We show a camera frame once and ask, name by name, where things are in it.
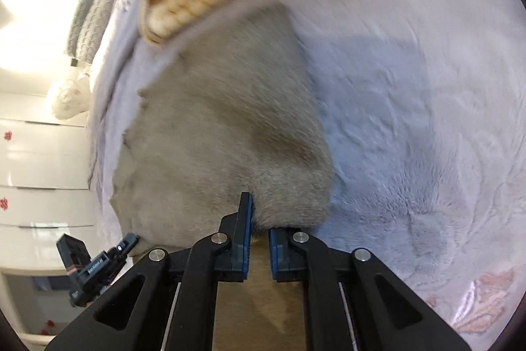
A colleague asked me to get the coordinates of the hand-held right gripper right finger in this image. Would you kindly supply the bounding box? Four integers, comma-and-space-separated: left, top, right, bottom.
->
268, 228, 473, 351

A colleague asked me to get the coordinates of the white glossy drawer cabinet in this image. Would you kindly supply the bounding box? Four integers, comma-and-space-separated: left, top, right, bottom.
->
0, 91, 98, 340

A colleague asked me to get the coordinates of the lilac embossed plush blanket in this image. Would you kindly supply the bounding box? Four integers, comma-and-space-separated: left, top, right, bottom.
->
85, 0, 526, 351

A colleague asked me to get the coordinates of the grey quilted headboard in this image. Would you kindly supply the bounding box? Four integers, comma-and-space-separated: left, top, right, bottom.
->
63, 0, 137, 66

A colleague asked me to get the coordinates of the grey fleece garment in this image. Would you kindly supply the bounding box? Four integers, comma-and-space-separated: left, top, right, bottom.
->
109, 3, 334, 351

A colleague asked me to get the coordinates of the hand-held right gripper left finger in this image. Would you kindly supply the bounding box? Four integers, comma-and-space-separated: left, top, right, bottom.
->
44, 192, 252, 351

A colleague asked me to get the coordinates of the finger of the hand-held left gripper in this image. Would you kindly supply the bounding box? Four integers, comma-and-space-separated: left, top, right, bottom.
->
112, 233, 141, 265

